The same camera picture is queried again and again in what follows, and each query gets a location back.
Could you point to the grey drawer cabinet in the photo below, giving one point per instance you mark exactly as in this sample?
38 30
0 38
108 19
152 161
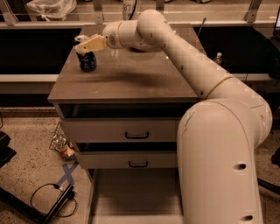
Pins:
125 85

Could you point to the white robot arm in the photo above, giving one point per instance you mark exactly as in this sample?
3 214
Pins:
217 137

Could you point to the blue pepsi can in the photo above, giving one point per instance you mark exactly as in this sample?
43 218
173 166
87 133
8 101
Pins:
87 61

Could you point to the clear water bottle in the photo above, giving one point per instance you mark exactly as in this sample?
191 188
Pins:
218 58

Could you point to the open bottom drawer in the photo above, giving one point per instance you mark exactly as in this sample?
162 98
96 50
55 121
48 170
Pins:
136 196

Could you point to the clear plastic bag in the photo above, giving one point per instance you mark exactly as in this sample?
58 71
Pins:
52 9

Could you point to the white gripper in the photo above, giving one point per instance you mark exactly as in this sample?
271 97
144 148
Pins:
112 35

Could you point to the wire basket with trash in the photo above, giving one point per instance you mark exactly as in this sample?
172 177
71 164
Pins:
61 146

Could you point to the top drawer with handle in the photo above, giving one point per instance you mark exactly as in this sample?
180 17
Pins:
119 130

